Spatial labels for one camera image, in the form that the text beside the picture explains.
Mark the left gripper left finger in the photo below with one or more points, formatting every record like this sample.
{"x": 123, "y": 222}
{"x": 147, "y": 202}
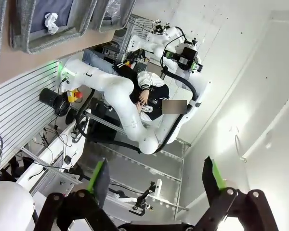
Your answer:
{"x": 101, "y": 183}

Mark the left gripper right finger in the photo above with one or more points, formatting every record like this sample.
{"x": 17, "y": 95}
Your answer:
{"x": 210, "y": 183}

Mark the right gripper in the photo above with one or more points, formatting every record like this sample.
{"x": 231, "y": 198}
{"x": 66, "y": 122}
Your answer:
{"x": 189, "y": 55}

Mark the clear plastic cup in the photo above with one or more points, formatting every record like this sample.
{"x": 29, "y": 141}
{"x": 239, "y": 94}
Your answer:
{"x": 113, "y": 12}

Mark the white paper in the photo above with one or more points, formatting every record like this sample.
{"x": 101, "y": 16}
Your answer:
{"x": 51, "y": 24}

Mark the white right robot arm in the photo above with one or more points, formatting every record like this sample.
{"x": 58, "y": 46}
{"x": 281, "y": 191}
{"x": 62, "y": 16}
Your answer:
{"x": 120, "y": 101}

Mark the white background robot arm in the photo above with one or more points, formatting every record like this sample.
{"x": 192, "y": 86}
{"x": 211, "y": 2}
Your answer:
{"x": 159, "y": 41}

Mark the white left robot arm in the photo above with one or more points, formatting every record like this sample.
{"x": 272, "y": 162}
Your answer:
{"x": 9, "y": 207}

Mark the seated person's hand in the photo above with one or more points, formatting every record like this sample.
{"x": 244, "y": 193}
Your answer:
{"x": 144, "y": 96}

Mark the seated person varsity jacket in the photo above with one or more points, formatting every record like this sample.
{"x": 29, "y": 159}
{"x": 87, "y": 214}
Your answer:
{"x": 156, "y": 91}

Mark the white side bench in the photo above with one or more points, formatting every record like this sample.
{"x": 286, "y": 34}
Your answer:
{"x": 62, "y": 134}

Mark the red emergency stop button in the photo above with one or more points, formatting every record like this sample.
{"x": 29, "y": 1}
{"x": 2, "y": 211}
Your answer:
{"x": 74, "y": 95}

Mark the black articulated clamp mount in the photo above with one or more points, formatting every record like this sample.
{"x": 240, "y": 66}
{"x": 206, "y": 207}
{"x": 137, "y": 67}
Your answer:
{"x": 144, "y": 197}

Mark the white slotted base plate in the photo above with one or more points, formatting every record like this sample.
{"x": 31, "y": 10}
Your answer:
{"x": 19, "y": 108}

